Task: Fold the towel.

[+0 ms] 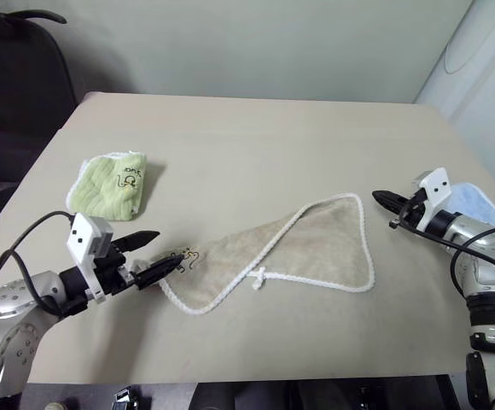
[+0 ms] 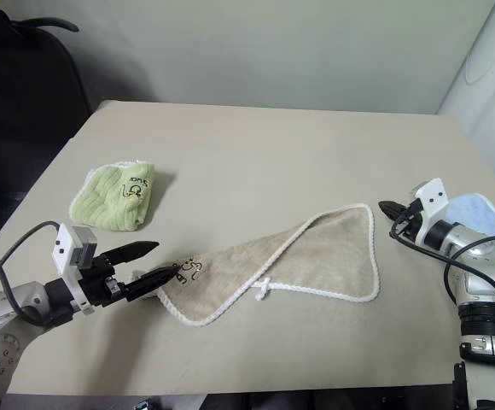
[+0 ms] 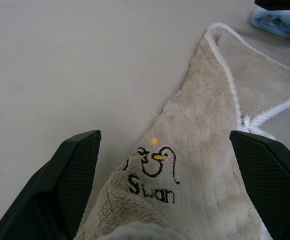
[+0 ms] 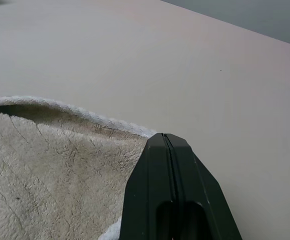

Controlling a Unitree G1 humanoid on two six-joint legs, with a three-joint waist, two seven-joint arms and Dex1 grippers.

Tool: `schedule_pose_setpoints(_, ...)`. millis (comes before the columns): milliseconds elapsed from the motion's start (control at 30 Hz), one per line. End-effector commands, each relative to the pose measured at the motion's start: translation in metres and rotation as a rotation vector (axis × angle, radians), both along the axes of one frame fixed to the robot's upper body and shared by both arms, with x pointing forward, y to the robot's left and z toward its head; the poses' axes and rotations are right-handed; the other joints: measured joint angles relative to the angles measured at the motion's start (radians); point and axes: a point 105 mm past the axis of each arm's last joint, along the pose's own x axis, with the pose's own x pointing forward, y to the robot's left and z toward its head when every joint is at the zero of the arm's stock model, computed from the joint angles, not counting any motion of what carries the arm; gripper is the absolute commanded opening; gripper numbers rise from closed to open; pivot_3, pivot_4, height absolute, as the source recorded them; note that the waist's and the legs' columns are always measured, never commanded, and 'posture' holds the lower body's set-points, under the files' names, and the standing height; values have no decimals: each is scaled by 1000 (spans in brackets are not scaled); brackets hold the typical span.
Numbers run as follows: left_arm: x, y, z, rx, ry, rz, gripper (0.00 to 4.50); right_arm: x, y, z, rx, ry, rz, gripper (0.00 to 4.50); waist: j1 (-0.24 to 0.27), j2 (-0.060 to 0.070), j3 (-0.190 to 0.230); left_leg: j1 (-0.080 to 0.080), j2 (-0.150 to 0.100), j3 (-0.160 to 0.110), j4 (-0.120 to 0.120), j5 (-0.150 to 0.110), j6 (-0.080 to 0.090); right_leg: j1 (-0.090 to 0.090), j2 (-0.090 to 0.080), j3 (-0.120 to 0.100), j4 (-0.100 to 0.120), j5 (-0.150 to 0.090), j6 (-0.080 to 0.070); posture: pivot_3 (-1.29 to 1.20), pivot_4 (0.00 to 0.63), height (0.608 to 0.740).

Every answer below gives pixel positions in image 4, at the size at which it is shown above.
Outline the beige fluffy towel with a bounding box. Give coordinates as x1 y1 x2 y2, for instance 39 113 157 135
0 94 157 240

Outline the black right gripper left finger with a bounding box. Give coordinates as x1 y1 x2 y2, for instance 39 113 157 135
119 132 179 240

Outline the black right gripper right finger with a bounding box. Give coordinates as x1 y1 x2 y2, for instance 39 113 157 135
163 133 243 240

